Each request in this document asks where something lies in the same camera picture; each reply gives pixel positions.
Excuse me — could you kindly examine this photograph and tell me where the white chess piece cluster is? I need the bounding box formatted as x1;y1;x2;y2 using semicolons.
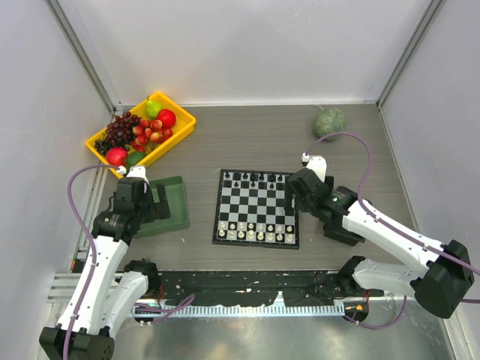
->
214;221;297;245

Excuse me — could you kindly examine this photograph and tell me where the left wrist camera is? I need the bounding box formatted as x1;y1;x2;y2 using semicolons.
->
124;165;149;185

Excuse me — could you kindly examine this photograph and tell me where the purple grape bunch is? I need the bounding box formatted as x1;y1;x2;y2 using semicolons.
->
103;111;140;147

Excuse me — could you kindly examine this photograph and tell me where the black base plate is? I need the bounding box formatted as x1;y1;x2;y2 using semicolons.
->
143;270;384;308

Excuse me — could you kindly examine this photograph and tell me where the red apple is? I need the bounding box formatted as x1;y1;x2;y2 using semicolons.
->
157;109;176;128

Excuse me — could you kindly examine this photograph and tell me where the black plastic box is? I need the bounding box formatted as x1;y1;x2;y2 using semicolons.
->
322;222;365;247

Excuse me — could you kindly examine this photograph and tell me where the red mango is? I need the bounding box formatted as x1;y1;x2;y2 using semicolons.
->
106;147;128;167

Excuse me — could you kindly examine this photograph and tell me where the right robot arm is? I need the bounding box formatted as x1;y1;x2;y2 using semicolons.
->
286;168;474;319

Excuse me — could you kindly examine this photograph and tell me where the white cable duct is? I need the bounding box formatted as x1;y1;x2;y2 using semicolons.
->
130;301;345;318

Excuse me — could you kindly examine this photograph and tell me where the green lime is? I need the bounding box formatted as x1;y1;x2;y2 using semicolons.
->
125;151;146;168

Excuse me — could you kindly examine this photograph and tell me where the black white chessboard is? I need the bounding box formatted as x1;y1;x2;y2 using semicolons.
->
212;169;299;250

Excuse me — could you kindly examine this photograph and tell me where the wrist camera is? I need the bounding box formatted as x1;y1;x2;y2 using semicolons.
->
301;152;327;182
124;165;149;185

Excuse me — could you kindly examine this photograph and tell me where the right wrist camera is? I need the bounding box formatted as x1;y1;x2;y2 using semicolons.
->
301;152;327;182

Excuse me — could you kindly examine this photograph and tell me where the green melon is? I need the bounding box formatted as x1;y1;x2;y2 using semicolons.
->
313;108;347;142

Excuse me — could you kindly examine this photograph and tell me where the green plastic tray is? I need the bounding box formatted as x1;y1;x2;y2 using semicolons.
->
134;175;190;239

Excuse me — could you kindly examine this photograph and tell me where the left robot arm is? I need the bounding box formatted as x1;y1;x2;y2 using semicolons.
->
39;177;170;359

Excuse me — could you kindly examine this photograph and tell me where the green pear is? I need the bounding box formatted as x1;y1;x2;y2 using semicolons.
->
145;97;164;119

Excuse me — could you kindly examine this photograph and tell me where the black grape bunch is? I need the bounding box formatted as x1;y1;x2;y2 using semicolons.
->
94;139;110;156

